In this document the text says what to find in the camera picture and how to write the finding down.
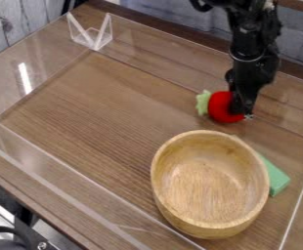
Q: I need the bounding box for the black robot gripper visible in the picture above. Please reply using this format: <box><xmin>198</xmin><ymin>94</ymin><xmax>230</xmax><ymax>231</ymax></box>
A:
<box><xmin>190</xmin><ymin>0</ymin><xmax>281</xmax><ymax>118</ymax></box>

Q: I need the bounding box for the red felt fruit green leaf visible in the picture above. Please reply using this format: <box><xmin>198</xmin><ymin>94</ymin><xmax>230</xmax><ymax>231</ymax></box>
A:
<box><xmin>196</xmin><ymin>90</ymin><xmax>245</xmax><ymax>123</ymax></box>

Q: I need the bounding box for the round wooden bowl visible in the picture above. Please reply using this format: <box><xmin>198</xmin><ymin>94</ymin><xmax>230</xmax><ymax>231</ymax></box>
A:
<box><xmin>150</xmin><ymin>130</ymin><xmax>269</xmax><ymax>239</ymax></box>

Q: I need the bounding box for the green sponge block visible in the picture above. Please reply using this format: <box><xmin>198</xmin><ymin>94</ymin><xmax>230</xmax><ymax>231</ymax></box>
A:
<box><xmin>232</xmin><ymin>134</ymin><xmax>290</xmax><ymax>198</ymax></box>

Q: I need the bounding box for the black table clamp bracket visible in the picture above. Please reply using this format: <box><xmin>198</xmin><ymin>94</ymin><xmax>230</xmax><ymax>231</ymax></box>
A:
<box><xmin>13</xmin><ymin>218</ymin><xmax>59</xmax><ymax>250</ymax></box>

